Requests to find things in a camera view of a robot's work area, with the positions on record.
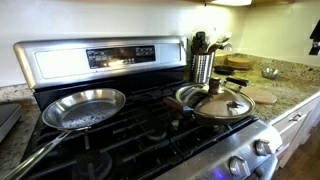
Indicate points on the shiny lid with wooden knob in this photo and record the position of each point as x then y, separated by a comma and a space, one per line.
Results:
220, 105

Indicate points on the steel pot with lid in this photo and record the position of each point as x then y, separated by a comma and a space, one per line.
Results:
176, 106

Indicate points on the stainless steel gas stove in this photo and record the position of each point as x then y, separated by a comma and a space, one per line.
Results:
146, 133

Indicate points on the silver steel frying pan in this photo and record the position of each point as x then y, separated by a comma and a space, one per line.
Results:
83, 110

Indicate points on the silver stove knob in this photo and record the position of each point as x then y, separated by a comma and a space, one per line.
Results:
239, 166
262, 147

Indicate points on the perforated steel utensil holder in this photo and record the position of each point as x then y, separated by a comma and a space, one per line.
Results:
201, 68

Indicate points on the black kitchen utensil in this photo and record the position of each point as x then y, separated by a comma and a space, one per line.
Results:
199, 41

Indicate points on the flat black dish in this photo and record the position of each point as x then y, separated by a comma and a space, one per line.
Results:
224, 70

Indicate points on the silver metal ladle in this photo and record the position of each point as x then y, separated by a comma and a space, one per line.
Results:
220, 45

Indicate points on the stack of wooden trivets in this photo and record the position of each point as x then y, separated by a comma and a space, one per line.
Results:
239, 62

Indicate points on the round wooden board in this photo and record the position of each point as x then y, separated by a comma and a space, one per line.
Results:
260, 96

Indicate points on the small metal bowl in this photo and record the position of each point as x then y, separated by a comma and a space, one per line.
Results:
270, 73

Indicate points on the under-cabinet light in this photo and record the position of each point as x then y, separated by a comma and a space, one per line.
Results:
230, 2

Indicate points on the white kitchen cabinet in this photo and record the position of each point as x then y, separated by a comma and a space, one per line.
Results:
300, 133

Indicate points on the grey flat appliance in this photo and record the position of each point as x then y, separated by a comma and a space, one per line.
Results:
8, 118

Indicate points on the black wall-mounted object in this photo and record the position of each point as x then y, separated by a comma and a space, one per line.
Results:
315, 36

